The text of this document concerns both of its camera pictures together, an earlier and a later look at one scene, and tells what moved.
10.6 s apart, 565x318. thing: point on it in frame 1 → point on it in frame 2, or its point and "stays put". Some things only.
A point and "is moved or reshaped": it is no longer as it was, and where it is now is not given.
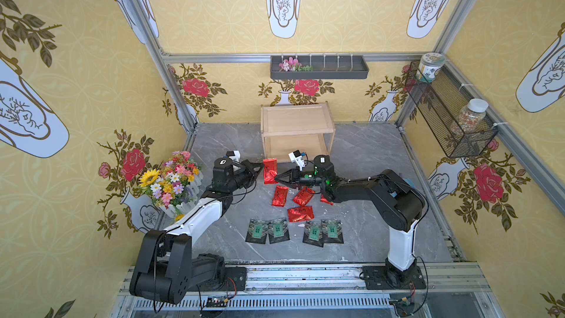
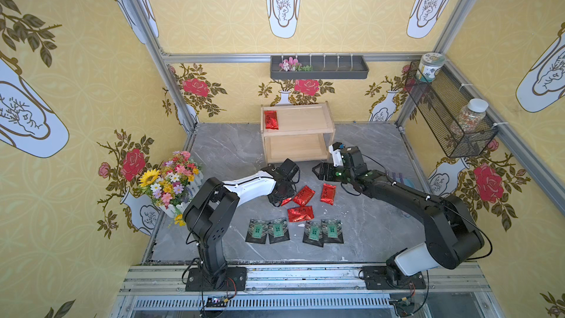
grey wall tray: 343,67 stays put
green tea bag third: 313,233 stays put
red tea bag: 270,171 is moved or reshaped
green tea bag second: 277,230 stays put
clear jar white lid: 470,116 stays put
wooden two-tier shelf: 292,129 stays put
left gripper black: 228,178 → 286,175
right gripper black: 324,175 → 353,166
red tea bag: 304,196 stays put
